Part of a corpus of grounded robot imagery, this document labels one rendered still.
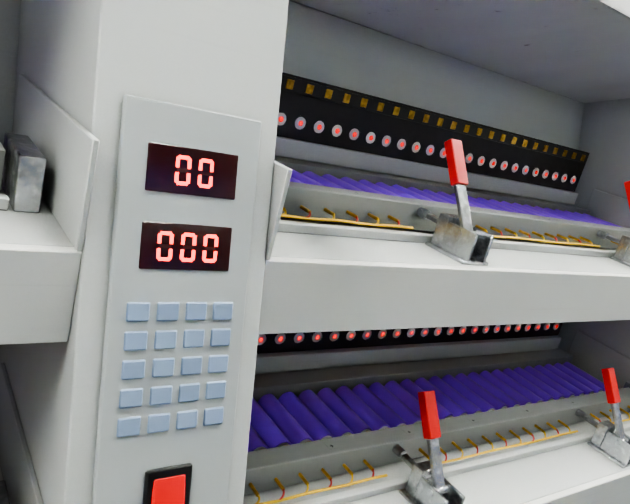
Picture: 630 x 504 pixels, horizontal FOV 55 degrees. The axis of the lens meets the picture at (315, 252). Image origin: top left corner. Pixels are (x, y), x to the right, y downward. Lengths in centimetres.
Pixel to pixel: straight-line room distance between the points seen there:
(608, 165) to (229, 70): 66
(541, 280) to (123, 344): 33
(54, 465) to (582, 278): 42
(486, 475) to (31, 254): 42
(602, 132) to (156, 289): 71
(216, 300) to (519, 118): 57
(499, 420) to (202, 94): 43
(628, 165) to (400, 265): 54
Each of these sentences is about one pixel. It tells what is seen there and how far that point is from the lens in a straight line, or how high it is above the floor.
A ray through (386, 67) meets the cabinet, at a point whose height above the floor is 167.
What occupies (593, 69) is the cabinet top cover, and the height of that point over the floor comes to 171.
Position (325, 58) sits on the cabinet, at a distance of 60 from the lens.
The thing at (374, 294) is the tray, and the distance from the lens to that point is 38.
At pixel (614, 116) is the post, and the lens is 90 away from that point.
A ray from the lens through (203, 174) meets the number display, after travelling 30.
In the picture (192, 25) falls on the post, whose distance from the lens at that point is 31.
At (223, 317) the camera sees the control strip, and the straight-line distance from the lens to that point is 31.
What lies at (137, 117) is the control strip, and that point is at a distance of 29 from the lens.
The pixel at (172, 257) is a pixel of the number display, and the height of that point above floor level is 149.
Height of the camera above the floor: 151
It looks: 3 degrees down
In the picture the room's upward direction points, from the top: 5 degrees clockwise
